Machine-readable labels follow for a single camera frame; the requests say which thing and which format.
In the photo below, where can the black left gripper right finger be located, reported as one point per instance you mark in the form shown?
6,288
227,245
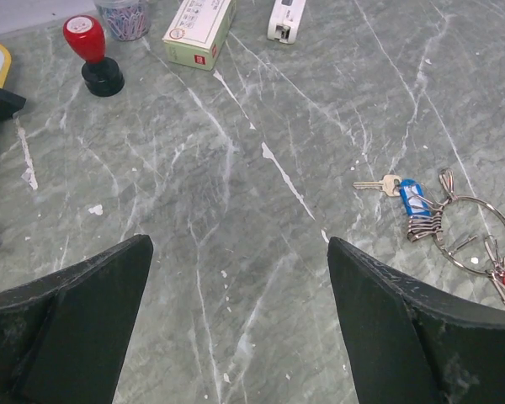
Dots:
409,342

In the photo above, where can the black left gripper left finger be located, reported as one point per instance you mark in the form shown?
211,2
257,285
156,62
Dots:
64,336

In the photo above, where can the silver keyring with clips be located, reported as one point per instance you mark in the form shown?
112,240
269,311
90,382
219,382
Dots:
468,231

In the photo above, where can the red black stamp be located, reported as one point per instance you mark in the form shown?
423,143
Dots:
101,74

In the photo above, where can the paper clip jar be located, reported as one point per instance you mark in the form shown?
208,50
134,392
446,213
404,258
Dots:
127,20

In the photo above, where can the green white staple box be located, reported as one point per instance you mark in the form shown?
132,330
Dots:
198,31

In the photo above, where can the white stapler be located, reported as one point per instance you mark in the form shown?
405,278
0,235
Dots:
285,20

